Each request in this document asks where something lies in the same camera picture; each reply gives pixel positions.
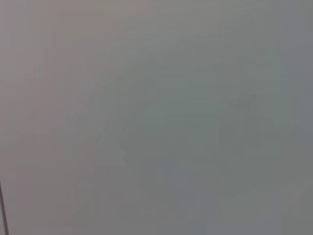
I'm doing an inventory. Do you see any thin black cable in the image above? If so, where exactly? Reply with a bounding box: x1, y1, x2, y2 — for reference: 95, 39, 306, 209
0, 180, 10, 235

